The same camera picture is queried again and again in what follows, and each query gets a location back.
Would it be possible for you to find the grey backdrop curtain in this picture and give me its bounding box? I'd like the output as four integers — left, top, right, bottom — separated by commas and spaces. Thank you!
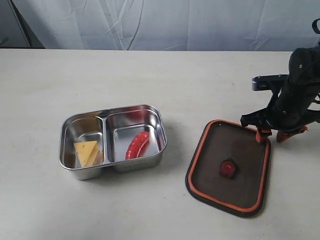
14, 0, 320, 51

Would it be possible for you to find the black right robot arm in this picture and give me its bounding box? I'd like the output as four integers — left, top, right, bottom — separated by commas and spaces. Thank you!
240, 45, 320, 143

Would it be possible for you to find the stainless steel lunch box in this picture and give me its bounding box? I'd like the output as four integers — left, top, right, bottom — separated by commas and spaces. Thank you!
58, 104, 167, 180

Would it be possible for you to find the dark transparent box lid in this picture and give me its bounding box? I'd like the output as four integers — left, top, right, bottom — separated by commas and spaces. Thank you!
185, 119, 271, 218

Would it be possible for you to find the red toy sausage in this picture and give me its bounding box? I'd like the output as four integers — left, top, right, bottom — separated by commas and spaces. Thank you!
125, 131, 150, 160

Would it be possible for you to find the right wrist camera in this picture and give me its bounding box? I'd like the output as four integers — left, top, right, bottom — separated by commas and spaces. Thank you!
251, 74, 289, 92

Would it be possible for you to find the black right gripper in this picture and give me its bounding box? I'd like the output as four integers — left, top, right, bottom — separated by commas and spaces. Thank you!
240, 74, 320, 143

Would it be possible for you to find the yellow toy cheese wedge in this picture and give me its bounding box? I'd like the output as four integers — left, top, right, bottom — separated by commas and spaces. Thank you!
73, 140, 101, 168

